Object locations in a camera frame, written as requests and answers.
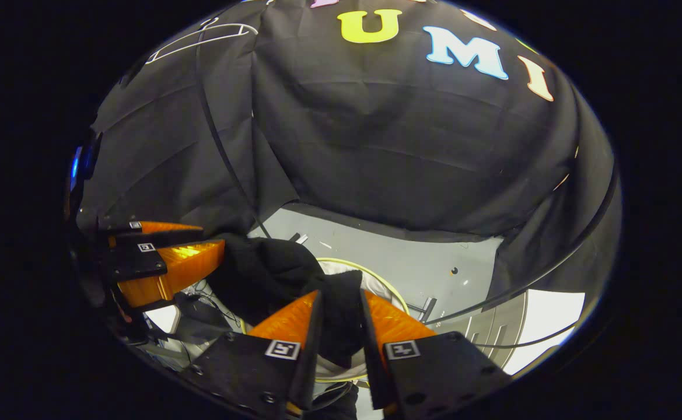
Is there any white plastic hanger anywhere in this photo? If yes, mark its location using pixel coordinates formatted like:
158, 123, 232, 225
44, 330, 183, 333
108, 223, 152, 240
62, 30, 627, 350
145, 17, 258, 64

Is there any beige laundry hamper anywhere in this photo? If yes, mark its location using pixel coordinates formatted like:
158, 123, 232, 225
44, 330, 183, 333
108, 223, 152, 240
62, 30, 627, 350
239, 257, 412, 386

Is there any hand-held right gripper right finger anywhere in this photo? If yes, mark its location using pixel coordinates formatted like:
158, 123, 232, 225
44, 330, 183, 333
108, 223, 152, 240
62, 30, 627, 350
359, 289, 513, 416

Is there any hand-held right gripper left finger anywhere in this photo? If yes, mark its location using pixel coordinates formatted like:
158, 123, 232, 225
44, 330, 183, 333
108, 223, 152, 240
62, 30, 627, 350
184, 290, 325, 420

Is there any grey ribbed metal panel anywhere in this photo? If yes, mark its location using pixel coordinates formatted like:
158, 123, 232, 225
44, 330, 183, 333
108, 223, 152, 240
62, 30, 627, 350
462, 290, 529, 366

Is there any black jacket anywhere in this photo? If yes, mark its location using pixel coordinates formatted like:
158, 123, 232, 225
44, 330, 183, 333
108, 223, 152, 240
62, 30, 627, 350
207, 233, 368, 369

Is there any black metal clothes rack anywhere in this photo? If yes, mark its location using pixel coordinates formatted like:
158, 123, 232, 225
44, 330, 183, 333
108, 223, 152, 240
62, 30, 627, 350
195, 23, 619, 327

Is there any black backdrop cloth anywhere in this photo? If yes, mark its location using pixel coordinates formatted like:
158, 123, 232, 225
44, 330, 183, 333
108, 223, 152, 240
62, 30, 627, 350
77, 0, 622, 307

